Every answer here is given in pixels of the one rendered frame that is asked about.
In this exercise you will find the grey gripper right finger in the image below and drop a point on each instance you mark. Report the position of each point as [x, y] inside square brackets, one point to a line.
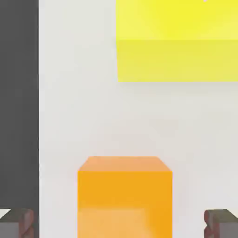
[224, 227]

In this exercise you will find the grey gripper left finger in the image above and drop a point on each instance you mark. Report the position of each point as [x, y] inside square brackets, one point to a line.
[13, 226]

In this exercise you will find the small orange cube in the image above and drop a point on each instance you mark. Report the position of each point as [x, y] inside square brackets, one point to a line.
[124, 195]

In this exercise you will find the large yellow box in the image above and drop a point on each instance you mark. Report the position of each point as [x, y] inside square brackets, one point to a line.
[176, 40]

